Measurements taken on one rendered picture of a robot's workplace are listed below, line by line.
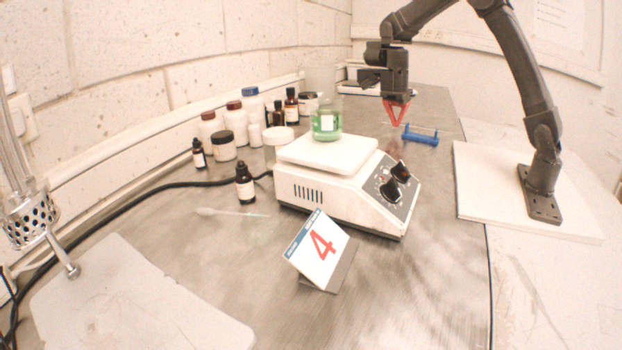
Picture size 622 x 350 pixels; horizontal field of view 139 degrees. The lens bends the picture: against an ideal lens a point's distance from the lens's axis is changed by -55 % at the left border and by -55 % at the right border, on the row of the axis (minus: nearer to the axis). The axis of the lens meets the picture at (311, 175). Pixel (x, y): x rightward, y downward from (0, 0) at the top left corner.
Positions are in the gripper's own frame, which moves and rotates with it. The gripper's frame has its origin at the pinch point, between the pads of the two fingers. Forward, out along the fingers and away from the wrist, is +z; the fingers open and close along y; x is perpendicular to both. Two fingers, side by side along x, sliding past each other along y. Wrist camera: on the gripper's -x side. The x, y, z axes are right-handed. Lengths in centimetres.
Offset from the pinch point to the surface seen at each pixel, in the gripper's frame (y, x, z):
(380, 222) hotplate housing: 40.5, 10.3, 0.4
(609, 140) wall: -134, 146, 16
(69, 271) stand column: 73, -18, 0
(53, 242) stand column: 73, -18, -5
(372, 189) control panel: 38.6, 8.1, -2.8
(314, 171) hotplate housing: 40.0, 0.3, -4.1
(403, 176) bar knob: 32.2, 10.6, -2.1
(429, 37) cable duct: -107, -8, -28
